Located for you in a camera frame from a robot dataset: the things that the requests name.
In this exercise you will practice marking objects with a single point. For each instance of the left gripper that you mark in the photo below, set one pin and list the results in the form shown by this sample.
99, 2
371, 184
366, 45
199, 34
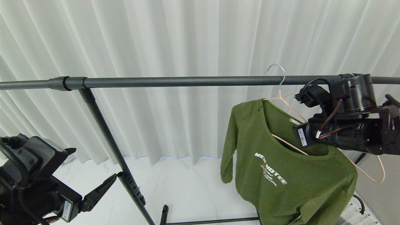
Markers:
31, 206

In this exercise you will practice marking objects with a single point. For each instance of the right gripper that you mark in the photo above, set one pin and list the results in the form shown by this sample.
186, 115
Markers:
350, 134

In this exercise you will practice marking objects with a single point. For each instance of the pink clothes hanger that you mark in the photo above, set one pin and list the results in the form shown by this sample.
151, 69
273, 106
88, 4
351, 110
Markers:
284, 76
381, 168

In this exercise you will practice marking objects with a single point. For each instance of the green long-sleeved shirt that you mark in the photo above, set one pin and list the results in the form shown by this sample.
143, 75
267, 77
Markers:
281, 200

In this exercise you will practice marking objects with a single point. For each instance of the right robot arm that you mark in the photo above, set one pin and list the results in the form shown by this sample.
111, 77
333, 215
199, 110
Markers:
356, 93

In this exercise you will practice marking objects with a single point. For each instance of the white laundry basket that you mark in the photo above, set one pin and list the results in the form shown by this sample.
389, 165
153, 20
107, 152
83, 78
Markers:
353, 218

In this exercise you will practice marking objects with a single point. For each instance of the black clothes rack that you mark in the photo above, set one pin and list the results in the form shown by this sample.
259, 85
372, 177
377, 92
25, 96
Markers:
187, 82

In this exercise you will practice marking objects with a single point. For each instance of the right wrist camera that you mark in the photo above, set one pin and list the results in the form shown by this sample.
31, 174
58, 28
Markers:
312, 95

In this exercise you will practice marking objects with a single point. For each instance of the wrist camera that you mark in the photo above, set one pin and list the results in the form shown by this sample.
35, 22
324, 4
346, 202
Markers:
312, 95
34, 156

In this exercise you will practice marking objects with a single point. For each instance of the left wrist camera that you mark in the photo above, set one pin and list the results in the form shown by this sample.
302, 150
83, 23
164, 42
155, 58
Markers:
34, 156

